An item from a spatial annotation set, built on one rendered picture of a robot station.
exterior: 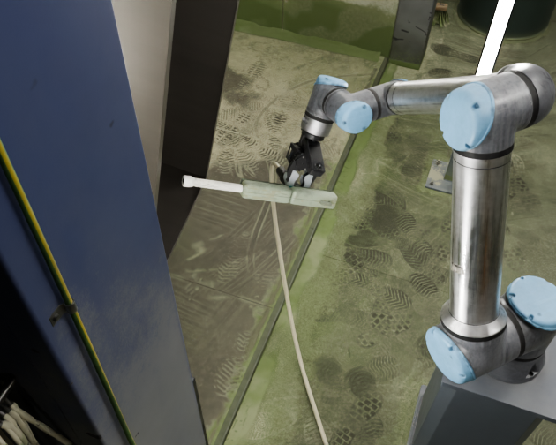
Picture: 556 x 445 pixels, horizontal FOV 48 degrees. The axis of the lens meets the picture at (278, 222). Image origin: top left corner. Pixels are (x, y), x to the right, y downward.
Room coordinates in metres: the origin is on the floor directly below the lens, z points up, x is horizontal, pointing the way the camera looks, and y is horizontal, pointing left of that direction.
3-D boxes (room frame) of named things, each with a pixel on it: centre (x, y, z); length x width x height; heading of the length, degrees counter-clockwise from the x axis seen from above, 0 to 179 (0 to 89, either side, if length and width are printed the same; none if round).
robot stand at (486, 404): (0.83, -0.63, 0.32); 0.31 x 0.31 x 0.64; 70
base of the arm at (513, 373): (0.83, -0.63, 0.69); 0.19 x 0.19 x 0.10
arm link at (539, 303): (0.83, -0.63, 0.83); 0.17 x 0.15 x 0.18; 117
